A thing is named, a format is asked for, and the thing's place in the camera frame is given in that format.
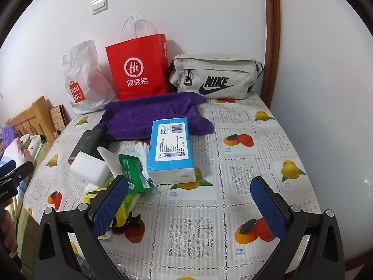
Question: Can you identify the green blanket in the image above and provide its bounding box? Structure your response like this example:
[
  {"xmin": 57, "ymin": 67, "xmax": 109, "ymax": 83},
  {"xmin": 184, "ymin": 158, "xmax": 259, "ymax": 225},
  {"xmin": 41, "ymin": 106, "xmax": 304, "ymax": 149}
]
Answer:
[{"xmin": 7, "ymin": 192, "xmax": 32, "ymax": 240}]

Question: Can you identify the black hair clip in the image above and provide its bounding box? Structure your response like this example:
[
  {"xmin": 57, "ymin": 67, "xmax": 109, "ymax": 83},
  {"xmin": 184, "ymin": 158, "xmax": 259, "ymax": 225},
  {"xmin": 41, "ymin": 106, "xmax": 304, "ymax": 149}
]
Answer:
[{"xmin": 111, "ymin": 214, "xmax": 142, "ymax": 235}]

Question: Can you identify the white spotted plush pillow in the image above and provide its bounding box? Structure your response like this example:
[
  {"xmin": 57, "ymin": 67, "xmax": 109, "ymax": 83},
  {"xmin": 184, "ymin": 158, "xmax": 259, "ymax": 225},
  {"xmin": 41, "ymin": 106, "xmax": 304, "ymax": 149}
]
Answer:
[{"xmin": 19, "ymin": 134, "xmax": 44, "ymax": 158}]

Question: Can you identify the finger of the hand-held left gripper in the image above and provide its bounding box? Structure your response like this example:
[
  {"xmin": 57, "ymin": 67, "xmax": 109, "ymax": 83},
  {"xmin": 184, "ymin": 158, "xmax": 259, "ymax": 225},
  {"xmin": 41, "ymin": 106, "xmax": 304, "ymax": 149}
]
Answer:
[
  {"xmin": 0, "ymin": 161, "xmax": 35, "ymax": 188},
  {"xmin": 0, "ymin": 159, "xmax": 17, "ymax": 176}
]

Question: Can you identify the person's left hand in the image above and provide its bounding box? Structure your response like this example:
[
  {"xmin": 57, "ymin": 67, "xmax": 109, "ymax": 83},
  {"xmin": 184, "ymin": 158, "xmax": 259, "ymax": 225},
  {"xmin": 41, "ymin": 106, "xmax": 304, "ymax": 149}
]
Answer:
[{"xmin": 0, "ymin": 208, "xmax": 18, "ymax": 254}]

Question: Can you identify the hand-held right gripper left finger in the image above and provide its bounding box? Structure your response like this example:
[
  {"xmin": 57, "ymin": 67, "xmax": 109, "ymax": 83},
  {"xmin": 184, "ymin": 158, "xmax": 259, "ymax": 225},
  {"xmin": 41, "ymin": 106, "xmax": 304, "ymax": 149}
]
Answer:
[{"xmin": 31, "ymin": 174, "xmax": 137, "ymax": 280}]

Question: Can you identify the dark green box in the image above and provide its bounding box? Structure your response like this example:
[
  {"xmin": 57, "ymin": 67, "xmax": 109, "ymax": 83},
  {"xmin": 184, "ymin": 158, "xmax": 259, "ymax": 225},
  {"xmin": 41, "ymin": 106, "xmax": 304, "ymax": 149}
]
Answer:
[{"xmin": 68, "ymin": 129, "xmax": 110, "ymax": 164}]

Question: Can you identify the brown wooden door frame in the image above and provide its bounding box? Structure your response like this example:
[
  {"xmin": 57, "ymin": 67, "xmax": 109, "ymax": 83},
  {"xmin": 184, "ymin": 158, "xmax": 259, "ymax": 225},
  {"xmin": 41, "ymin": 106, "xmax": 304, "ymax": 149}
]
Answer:
[{"xmin": 262, "ymin": 0, "xmax": 282, "ymax": 110}]

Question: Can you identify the fruit print tablecloth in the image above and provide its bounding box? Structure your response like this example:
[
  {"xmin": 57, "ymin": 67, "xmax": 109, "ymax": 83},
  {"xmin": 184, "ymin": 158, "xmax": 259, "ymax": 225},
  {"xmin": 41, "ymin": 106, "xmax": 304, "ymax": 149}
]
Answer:
[{"xmin": 17, "ymin": 93, "xmax": 322, "ymax": 280}]

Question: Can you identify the purple towel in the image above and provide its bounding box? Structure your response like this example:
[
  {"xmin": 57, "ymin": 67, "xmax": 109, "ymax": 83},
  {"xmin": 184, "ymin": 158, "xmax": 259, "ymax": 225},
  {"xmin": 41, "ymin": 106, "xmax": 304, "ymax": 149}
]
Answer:
[{"xmin": 94, "ymin": 92, "xmax": 215, "ymax": 141}]

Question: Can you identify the patterned brown book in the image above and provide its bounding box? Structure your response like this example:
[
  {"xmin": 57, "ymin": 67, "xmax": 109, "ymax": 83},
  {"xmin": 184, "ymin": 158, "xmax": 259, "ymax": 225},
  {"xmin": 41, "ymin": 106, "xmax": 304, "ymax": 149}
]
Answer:
[{"xmin": 49, "ymin": 104, "xmax": 72, "ymax": 132}]

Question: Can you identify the white wall light switch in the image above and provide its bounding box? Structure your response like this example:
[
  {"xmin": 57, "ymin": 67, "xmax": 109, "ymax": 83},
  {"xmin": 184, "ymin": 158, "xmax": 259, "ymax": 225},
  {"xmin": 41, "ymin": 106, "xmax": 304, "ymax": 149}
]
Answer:
[{"xmin": 91, "ymin": 0, "xmax": 108, "ymax": 15}]

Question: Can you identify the green yellow snack packet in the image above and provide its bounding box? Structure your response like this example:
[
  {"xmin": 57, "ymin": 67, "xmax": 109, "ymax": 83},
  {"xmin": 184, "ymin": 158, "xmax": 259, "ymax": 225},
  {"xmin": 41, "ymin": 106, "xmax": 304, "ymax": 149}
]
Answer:
[{"xmin": 118, "ymin": 153, "xmax": 153, "ymax": 194}]

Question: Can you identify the blue tissue pack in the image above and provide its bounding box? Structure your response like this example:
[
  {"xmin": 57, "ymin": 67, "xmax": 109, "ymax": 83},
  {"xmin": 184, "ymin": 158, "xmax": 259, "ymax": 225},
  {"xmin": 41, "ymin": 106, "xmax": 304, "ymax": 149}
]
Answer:
[{"xmin": 146, "ymin": 117, "xmax": 196, "ymax": 185}]

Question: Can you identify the white cloth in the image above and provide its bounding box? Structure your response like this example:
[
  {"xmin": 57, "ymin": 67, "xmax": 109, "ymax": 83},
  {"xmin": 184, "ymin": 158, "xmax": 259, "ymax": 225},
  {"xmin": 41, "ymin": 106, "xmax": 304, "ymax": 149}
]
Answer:
[{"xmin": 135, "ymin": 140, "xmax": 152, "ymax": 178}]

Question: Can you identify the light green pocket tissue pack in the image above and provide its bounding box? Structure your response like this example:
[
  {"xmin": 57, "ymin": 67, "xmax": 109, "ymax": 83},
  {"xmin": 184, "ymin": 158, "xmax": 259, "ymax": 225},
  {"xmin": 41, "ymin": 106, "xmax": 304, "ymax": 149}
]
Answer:
[{"xmin": 112, "ymin": 192, "xmax": 140, "ymax": 228}]

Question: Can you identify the white plastic shopping bag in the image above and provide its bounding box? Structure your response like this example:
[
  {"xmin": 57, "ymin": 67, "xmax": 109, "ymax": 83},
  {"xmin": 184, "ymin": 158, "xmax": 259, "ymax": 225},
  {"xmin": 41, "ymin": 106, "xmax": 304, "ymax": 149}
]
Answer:
[{"xmin": 62, "ymin": 39, "xmax": 118, "ymax": 116}]

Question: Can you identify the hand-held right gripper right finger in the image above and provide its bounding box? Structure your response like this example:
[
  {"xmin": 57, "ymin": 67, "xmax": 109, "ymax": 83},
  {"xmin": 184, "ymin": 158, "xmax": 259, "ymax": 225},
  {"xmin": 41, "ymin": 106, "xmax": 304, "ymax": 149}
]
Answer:
[{"xmin": 250, "ymin": 176, "xmax": 353, "ymax": 280}]

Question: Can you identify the white tissue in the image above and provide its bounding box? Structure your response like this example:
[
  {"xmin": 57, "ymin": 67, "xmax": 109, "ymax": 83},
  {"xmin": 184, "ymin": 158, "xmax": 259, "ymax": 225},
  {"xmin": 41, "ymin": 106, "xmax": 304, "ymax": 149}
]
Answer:
[{"xmin": 97, "ymin": 146, "xmax": 123, "ymax": 178}]

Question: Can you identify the purple fluffy cushion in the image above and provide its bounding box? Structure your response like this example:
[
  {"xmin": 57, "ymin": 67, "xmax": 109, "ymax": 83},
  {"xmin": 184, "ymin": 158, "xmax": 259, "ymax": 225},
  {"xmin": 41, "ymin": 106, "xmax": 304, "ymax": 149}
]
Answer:
[{"xmin": 0, "ymin": 125, "xmax": 19, "ymax": 149}]

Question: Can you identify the red paper shopping bag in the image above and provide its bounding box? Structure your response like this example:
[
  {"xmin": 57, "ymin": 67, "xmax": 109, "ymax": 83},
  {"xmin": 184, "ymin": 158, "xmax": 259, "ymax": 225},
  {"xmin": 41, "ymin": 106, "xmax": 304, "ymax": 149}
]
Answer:
[{"xmin": 105, "ymin": 14, "xmax": 169, "ymax": 101}]

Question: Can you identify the grey waist bag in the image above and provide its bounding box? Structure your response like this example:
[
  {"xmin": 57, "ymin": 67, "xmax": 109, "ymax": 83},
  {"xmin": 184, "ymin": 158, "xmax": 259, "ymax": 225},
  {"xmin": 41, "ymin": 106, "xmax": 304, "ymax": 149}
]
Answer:
[{"xmin": 167, "ymin": 53, "xmax": 265, "ymax": 100}]

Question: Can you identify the white mesh bag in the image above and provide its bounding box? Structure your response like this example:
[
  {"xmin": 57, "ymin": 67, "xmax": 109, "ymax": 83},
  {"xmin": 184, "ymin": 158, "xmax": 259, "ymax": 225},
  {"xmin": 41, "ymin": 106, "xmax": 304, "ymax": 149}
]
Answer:
[{"xmin": 69, "ymin": 152, "xmax": 113, "ymax": 185}]

